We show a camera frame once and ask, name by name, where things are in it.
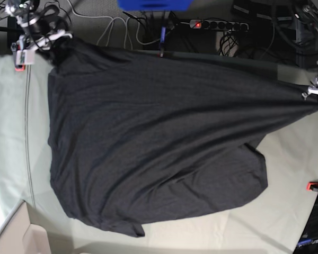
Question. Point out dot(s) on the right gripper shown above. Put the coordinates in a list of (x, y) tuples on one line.
[(53, 46)]

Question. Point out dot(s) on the dark grey t-shirt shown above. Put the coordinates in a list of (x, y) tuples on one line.
[(139, 139)]

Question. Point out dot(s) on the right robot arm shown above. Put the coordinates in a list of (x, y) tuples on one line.
[(43, 30)]

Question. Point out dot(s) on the red black clamp left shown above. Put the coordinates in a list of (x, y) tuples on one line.
[(18, 57)]

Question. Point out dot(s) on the light green table cloth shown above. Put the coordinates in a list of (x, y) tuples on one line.
[(272, 223)]

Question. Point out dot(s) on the black equipment boxes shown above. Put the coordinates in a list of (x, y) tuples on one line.
[(260, 11)]

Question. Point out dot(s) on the blue box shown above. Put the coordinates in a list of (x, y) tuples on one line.
[(154, 5)]

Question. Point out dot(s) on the black power strip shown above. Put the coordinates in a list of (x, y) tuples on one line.
[(219, 25)]

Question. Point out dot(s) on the beige table frame corner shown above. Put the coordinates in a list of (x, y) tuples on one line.
[(19, 235)]

